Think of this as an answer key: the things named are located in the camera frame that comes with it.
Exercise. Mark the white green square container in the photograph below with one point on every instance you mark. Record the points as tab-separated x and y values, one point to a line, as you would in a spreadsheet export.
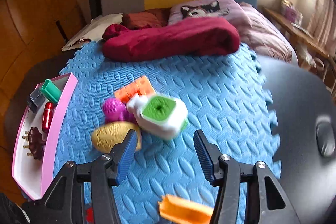
157	108

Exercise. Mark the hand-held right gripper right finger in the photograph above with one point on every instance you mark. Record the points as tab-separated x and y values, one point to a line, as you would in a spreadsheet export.
206	161

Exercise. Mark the orange cube blocks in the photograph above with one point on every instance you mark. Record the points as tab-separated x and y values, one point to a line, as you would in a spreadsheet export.
136	87

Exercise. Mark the blue foam mat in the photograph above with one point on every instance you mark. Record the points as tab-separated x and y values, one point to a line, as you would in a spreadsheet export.
210	87

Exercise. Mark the teal green plastic clip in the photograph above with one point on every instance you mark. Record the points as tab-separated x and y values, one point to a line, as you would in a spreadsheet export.
51	91

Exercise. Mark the red metallic cylinder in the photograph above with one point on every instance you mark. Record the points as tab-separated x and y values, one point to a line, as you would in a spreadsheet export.
47	117

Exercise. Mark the dark red blanket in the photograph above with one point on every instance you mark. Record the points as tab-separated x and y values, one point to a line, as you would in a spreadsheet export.
178	37

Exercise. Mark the pink duvet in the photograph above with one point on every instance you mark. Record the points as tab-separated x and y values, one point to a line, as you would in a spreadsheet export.
265	35

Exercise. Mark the red toy block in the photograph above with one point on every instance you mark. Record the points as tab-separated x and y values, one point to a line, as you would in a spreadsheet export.
89	214

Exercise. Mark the orange ridged toy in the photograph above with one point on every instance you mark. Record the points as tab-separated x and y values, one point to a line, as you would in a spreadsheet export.
183	209

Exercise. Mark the pink curtain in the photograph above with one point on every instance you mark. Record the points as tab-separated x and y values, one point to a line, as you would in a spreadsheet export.
324	11

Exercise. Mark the wooden wardrobe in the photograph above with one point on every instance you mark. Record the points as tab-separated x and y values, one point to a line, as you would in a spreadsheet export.
26	3

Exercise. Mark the wooden side table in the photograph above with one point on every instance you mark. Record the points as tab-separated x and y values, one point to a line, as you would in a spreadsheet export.
302	35

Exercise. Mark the dark grey black container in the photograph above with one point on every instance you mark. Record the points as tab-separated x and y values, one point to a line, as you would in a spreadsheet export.
36	100

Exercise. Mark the dark red pillow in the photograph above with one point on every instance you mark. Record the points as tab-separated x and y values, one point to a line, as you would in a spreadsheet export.
145	18

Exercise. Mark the yellow potato toy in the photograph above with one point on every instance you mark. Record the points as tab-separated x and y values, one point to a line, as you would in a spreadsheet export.
107	136

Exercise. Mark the beige bag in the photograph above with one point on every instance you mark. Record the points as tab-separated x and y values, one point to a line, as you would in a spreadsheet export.
89	29

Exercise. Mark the purple box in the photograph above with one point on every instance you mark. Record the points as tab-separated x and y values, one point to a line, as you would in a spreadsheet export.
290	12

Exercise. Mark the purple perforated toy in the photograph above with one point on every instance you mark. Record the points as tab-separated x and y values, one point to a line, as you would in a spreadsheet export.
114	108

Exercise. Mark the pink rimmed white tray box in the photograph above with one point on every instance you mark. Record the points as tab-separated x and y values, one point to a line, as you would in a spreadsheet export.
29	174

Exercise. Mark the cat print pillow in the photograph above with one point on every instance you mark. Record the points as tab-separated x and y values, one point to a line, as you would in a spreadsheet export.
199	10

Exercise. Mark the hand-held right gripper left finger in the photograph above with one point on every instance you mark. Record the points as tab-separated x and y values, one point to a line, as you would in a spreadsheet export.
127	158

